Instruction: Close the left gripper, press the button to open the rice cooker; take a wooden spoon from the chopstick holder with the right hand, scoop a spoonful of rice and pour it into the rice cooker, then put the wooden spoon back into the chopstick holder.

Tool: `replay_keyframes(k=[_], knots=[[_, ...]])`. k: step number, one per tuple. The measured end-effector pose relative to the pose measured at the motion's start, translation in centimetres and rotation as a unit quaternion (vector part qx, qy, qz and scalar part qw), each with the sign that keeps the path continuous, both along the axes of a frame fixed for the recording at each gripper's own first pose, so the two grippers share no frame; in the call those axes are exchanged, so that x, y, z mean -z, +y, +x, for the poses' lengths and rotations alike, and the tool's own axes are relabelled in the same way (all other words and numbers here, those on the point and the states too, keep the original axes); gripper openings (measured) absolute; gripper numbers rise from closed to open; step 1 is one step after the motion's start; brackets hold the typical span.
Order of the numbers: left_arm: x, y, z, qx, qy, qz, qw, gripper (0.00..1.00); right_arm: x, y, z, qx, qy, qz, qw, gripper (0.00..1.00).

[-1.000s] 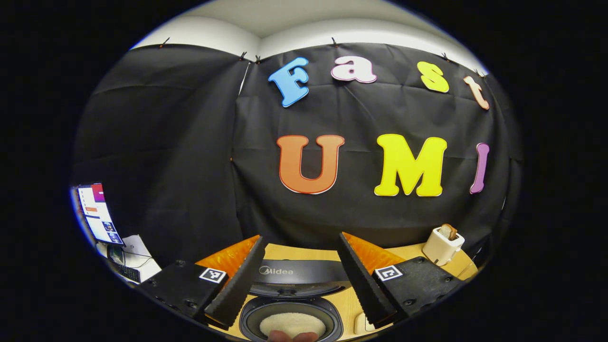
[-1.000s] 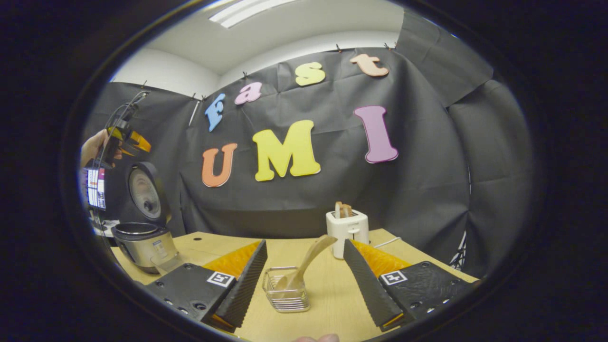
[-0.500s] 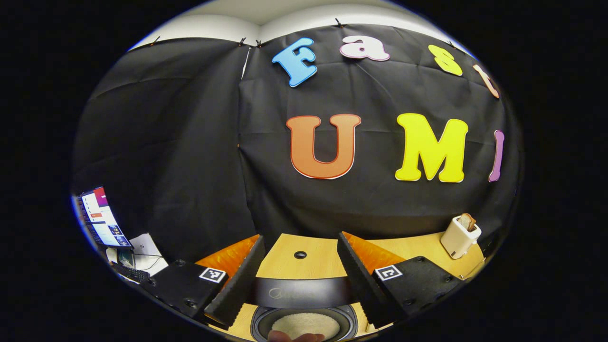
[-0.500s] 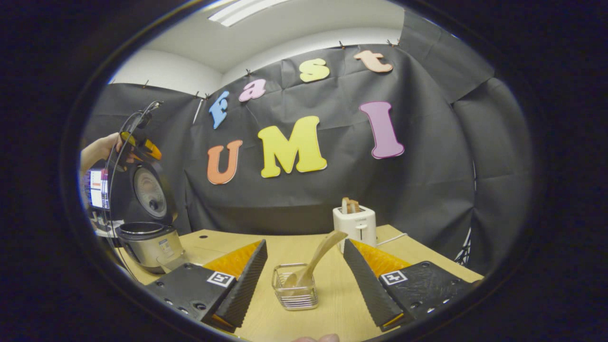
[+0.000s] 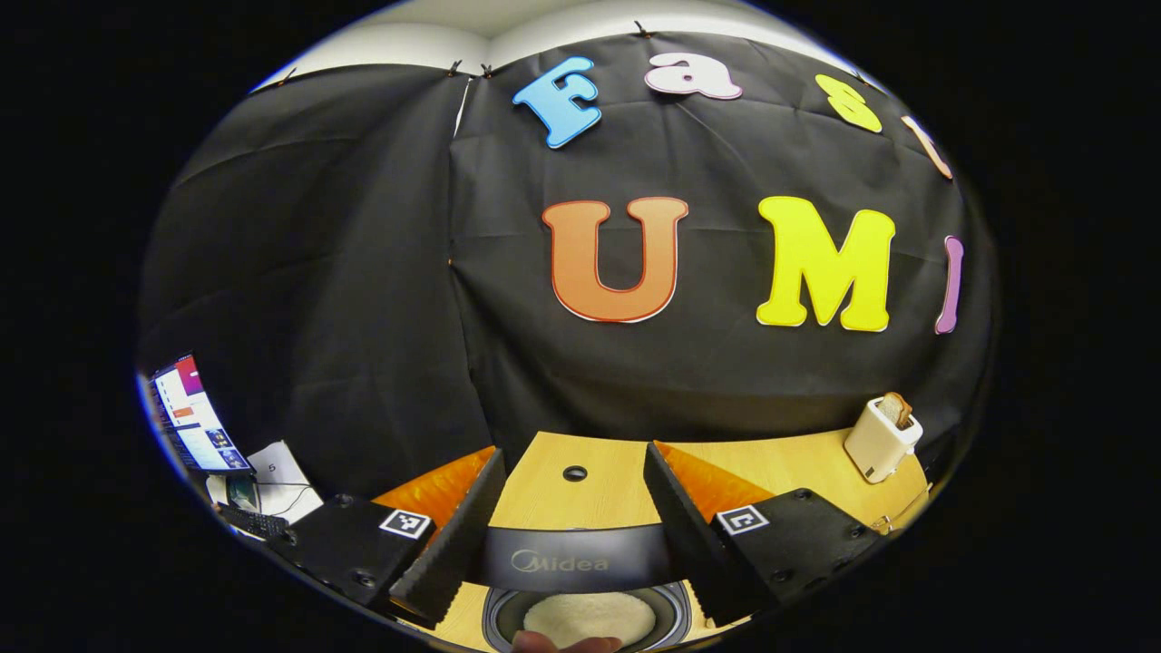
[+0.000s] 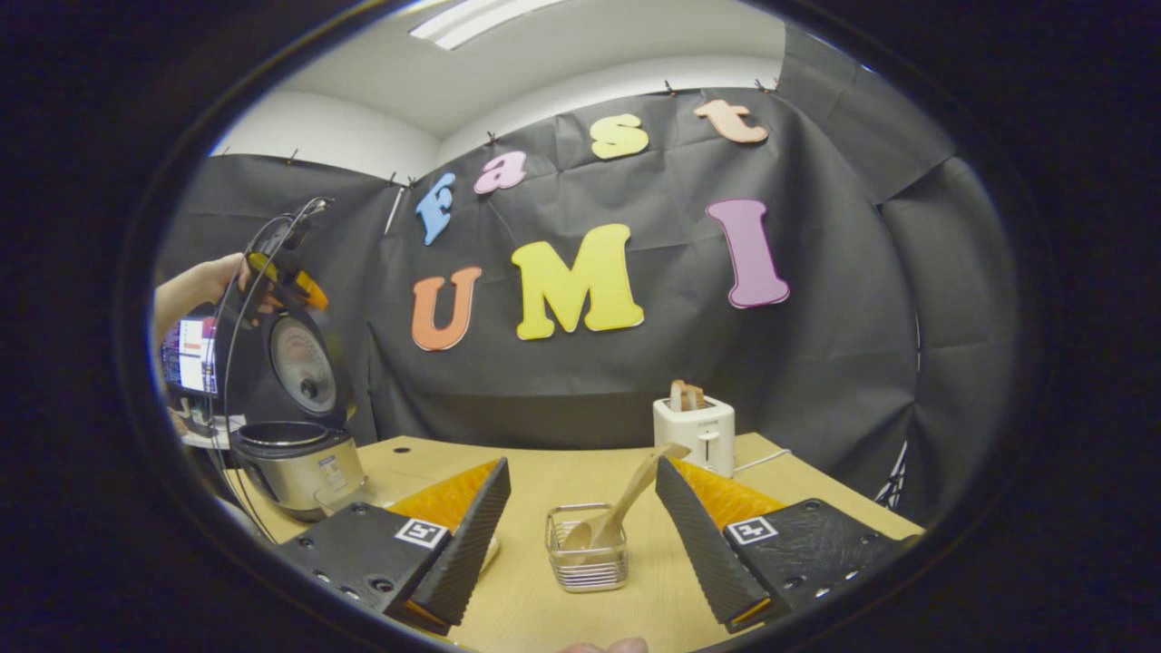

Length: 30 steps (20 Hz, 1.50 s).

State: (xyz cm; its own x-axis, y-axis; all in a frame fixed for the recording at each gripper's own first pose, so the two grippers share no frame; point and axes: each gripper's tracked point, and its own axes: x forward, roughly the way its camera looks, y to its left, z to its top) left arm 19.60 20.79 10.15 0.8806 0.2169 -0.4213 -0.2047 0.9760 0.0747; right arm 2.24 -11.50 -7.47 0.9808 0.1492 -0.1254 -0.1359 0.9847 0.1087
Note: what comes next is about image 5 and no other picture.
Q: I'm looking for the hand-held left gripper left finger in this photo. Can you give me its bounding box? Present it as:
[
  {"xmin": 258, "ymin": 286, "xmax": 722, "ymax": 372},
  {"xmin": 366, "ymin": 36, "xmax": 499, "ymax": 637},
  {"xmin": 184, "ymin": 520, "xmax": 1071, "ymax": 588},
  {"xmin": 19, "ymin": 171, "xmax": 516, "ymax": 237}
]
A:
[{"xmin": 268, "ymin": 446, "xmax": 506, "ymax": 627}]

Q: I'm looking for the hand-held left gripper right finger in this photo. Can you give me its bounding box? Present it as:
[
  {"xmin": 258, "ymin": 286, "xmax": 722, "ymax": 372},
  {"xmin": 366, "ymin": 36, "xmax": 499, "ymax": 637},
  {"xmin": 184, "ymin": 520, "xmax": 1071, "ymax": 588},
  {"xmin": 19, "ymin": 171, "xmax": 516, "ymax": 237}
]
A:
[{"xmin": 642, "ymin": 443, "xmax": 885, "ymax": 627}]

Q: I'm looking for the silver black rice cooker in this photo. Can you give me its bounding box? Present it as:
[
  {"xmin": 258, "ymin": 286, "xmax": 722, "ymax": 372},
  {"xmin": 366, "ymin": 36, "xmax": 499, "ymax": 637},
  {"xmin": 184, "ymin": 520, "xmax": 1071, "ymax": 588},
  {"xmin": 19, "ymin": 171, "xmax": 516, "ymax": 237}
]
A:
[{"xmin": 481, "ymin": 524, "xmax": 696, "ymax": 653}]

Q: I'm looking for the white side desk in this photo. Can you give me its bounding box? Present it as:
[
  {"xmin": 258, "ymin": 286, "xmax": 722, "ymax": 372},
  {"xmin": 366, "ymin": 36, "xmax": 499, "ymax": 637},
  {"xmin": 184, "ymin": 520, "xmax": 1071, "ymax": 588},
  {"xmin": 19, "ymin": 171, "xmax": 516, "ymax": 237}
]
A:
[{"xmin": 207, "ymin": 440, "xmax": 325, "ymax": 536}]

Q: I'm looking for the black keyboard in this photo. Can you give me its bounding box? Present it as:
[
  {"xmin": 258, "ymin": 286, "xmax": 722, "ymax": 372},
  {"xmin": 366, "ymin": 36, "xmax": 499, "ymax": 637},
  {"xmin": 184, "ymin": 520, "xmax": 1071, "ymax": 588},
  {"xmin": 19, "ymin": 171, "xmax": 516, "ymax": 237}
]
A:
[{"xmin": 216, "ymin": 502, "xmax": 289, "ymax": 541}]

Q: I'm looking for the white toaster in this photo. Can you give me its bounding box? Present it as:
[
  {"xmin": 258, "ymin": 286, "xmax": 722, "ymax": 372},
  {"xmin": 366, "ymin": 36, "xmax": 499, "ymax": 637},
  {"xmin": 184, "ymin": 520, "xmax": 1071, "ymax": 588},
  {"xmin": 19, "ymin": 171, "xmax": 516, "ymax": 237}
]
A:
[{"xmin": 844, "ymin": 397, "xmax": 924, "ymax": 484}]

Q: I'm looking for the computer monitor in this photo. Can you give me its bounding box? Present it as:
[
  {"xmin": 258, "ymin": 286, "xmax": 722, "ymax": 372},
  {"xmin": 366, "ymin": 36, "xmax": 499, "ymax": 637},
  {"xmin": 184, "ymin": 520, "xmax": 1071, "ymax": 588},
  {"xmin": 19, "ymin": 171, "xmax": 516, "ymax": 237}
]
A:
[{"xmin": 148, "ymin": 354, "xmax": 253, "ymax": 474}]

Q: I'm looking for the white toaster cable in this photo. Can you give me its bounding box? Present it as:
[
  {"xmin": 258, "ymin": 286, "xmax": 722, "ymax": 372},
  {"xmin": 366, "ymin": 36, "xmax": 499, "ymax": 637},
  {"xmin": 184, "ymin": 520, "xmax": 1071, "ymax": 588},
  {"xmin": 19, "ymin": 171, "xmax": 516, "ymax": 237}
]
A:
[{"xmin": 869, "ymin": 485, "xmax": 932, "ymax": 534}]

